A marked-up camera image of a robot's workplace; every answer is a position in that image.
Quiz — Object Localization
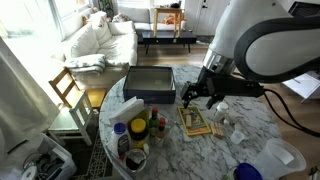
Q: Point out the blue round lid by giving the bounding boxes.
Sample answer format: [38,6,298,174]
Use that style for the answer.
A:
[233,162,264,180]

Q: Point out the wooden chair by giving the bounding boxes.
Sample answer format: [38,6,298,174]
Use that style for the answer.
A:
[48,66,108,111]

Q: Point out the dark door mat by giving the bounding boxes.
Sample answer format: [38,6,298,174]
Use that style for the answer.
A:
[195,35,214,47]

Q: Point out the small wooden block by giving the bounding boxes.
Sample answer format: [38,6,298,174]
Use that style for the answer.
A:
[185,113,193,129]

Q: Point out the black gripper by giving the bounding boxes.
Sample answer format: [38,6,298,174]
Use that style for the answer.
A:
[180,66,265,111]

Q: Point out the long white sofa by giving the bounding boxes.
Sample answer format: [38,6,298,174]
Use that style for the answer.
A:
[49,11,139,90]

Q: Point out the white tape roll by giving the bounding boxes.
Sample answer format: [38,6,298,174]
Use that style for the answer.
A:
[21,165,39,180]

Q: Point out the white shelf unit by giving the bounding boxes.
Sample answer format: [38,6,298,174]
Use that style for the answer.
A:
[282,70,320,101]

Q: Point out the white curtain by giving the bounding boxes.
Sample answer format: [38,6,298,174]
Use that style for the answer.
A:
[0,36,62,168]

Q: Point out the clear floor storage bin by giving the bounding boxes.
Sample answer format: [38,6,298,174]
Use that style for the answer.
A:
[19,133,78,180]

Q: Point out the dark blue open box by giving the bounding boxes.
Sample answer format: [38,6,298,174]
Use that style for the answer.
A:
[122,65,177,105]

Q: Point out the dark jar with yellow lid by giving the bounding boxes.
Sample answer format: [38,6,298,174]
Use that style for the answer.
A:
[128,117,150,150]

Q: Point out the patterned dark rug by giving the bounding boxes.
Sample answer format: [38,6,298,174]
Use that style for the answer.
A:
[71,126,115,180]

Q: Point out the white cup with dark contents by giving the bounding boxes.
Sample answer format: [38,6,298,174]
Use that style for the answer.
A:
[123,148,149,173]

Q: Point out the small white chair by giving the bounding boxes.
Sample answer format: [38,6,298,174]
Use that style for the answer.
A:
[47,91,95,147]

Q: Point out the white paper stack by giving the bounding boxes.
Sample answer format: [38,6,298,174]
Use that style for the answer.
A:
[108,95,146,126]

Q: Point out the yellow animal picture book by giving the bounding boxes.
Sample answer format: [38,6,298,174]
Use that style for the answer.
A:
[176,105,213,137]

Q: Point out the tall wooden side table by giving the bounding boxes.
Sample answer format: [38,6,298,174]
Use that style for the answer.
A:
[152,7,185,38]

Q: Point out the grey white folded blanket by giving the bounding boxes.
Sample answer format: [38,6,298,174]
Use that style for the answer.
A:
[64,53,107,75]

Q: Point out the orange toy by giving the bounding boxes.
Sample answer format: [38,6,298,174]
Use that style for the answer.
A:
[163,13,185,26]

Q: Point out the white bottle with blue cap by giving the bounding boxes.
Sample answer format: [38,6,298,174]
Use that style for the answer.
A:
[111,122,132,158]

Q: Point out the large clear plastic pitcher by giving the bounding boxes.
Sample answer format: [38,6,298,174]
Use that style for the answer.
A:
[253,137,308,180]

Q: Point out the small clear measuring cup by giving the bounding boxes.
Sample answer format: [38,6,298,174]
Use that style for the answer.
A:
[229,129,246,146]

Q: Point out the white door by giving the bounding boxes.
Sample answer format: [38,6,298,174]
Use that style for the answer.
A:
[196,0,228,38]

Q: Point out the black coffee table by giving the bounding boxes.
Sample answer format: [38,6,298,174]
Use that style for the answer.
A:
[141,30,198,55]

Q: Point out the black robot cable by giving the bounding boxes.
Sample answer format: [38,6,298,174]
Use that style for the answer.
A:
[262,87,320,138]

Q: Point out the short white sofa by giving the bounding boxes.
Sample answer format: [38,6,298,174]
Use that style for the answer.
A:
[116,6,186,33]

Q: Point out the ribbed wooden block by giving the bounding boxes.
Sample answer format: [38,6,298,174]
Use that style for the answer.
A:
[209,121,225,140]

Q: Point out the clear plastic organizer bin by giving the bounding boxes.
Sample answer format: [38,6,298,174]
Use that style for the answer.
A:
[106,104,177,175]

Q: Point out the brown sauce bottle red cap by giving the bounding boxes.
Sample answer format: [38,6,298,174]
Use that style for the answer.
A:
[155,117,167,140]

